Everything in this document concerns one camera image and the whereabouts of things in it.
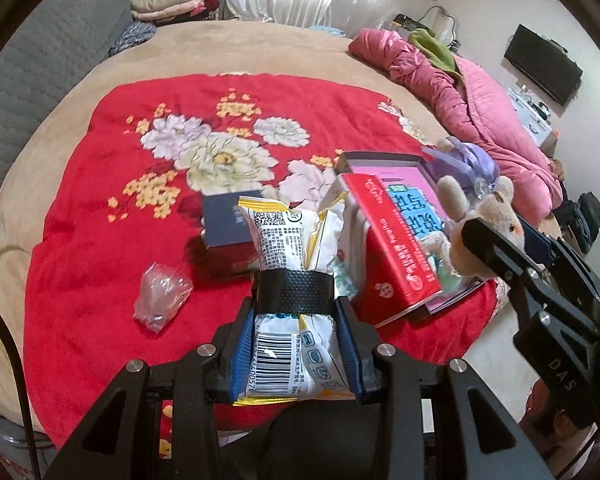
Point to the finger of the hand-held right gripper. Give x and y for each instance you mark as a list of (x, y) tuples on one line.
[(510, 267), (565, 265)]

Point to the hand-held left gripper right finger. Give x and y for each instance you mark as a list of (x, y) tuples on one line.
[(351, 355)]

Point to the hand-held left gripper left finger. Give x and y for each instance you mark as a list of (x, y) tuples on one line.
[(242, 355)]

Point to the beige plush toy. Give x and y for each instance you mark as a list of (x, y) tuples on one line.
[(480, 215)]

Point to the black textured band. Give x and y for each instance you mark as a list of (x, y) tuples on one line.
[(292, 292)]

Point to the yellow white snack packet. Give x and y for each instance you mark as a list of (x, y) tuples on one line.
[(280, 240)]

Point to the box with pink lining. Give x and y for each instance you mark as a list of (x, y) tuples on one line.
[(380, 165)]

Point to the person's patterned red clothing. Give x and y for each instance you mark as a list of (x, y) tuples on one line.
[(550, 415)]

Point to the black bag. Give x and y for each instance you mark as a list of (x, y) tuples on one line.
[(587, 215)]

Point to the clear plastic bag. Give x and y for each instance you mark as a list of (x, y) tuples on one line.
[(160, 295)]

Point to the red white carton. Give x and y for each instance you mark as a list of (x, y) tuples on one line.
[(400, 260)]

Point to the purple plush toy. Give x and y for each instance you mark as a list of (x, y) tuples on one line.
[(465, 160)]

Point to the dark small box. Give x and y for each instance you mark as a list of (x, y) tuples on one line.
[(225, 220)]

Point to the white cabinet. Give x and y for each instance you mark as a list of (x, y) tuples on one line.
[(535, 125)]

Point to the pink quilt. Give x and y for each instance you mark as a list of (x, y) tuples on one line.
[(480, 110)]

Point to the black television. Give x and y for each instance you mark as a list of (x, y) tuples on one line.
[(545, 65)]

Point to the red floral blanket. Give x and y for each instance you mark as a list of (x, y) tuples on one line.
[(80, 210)]

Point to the green cloth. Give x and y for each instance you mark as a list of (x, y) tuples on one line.
[(432, 47)]

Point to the beige bed sheet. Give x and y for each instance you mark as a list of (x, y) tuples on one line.
[(230, 45)]

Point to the blue patterned cloth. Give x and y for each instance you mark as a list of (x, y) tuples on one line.
[(130, 37)]

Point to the grey quilted headboard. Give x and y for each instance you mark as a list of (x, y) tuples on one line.
[(40, 70)]

